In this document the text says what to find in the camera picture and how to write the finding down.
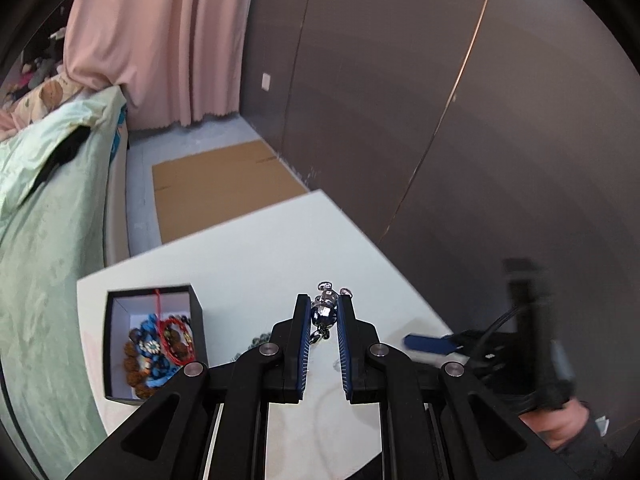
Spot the blue braided bracelet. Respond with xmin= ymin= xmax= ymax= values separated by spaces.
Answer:
xmin=128 ymin=313 xmax=182 ymax=390

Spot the pile of mixed jewelry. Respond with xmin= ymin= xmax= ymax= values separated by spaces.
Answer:
xmin=233 ymin=333 xmax=271 ymax=361

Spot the black jewelry box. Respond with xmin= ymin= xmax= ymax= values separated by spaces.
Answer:
xmin=102 ymin=285 xmax=207 ymax=404

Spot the person's right hand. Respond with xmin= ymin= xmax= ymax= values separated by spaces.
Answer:
xmin=520 ymin=398 xmax=590 ymax=450

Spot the flat cardboard sheet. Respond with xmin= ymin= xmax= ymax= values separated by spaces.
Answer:
xmin=152 ymin=140 xmax=307 ymax=243

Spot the green bed mattress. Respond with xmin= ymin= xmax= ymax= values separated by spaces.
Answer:
xmin=1 ymin=87 xmax=126 ymax=479

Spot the light green duvet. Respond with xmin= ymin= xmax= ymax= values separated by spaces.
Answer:
xmin=1 ymin=99 xmax=104 ymax=216

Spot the black cloth on bed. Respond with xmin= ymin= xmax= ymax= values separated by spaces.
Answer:
xmin=30 ymin=126 xmax=91 ymax=192

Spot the patterned pillow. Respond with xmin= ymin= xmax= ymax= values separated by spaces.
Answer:
xmin=9 ymin=73 xmax=84 ymax=125

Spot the black cable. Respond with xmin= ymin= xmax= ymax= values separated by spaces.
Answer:
xmin=464 ymin=303 xmax=526 ymax=361

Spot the red cord bracelet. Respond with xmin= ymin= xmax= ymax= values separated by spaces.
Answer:
xmin=152 ymin=288 xmax=199 ymax=366

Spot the white wall socket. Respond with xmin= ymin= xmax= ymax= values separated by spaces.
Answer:
xmin=260 ymin=73 xmax=271 ymax=92

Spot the pink curtain by wall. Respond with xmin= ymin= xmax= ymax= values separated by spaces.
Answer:
xmin=63 ymin=0 xmax=250 ymax=130

